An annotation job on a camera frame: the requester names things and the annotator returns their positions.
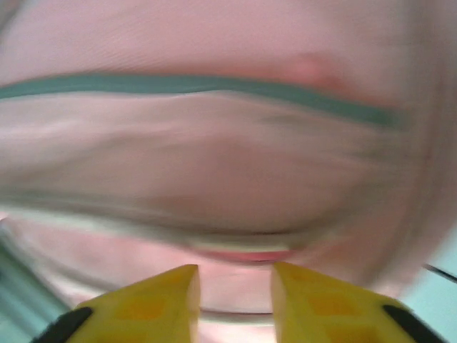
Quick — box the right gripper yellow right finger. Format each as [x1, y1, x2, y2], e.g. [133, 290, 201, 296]
[271, 262, 451, 343]

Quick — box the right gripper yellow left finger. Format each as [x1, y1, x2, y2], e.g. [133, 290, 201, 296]
[35, 264, 201, 343]

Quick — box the pink student backpack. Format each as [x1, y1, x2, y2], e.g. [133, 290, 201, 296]
[0, 0, 457, 343]

